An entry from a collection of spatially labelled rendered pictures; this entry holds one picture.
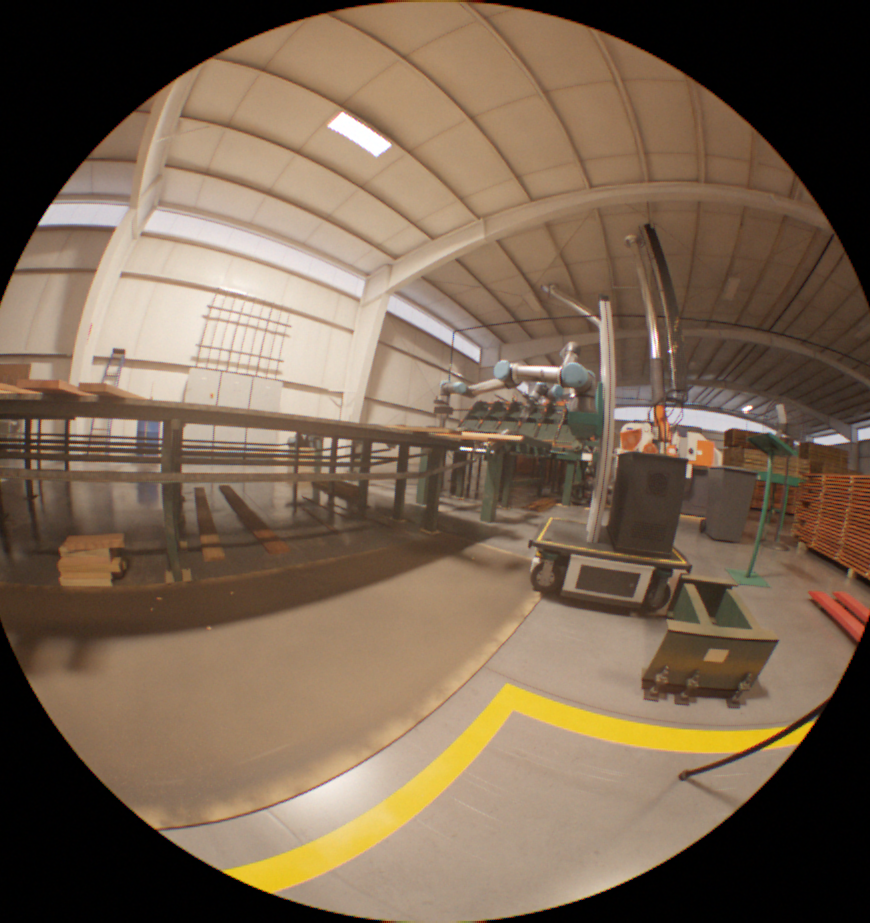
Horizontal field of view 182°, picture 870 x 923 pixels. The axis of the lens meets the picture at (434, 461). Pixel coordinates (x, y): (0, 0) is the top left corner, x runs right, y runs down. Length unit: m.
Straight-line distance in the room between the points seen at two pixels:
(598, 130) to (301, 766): 7.67
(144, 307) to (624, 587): 8.88
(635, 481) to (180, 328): 8.14
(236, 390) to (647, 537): 7.13
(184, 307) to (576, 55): 9.27
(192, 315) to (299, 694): 7.66
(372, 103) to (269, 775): 7.14
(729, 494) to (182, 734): 4.65
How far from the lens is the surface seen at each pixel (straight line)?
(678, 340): 6.77
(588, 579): 1.51
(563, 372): 1.37
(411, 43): 6.26
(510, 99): 6.48
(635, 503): 1.51
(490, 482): 2.95
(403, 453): 2.61
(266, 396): 7.09
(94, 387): 1.19
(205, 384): 6.86
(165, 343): 7.69
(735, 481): 4.19
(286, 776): 0.81
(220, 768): 0.86
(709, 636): 1.12
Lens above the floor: 0.76
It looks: 3 degrees down
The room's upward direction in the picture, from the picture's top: 6 degrees clockwise
